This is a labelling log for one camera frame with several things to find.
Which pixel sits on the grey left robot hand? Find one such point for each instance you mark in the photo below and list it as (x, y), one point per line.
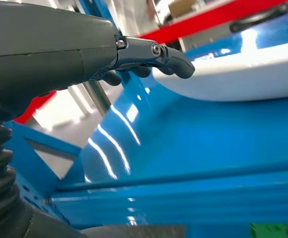
(47, 49)

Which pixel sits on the blue metal shelf rack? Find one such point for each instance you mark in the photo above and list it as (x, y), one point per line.
(184, 138)

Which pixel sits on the short red barrier belt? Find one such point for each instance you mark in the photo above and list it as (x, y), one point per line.
(35, 106)

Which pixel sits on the brown cardboard box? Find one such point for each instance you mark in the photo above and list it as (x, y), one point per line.
(182, 7)

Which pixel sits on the long red barrier belt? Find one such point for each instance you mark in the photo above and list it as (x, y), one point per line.
(208, 19)

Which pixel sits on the green plastic crate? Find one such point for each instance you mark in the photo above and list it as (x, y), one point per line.
(275, 231)

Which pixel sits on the chrome stanchion post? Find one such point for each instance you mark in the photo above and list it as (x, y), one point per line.
(97, 97)

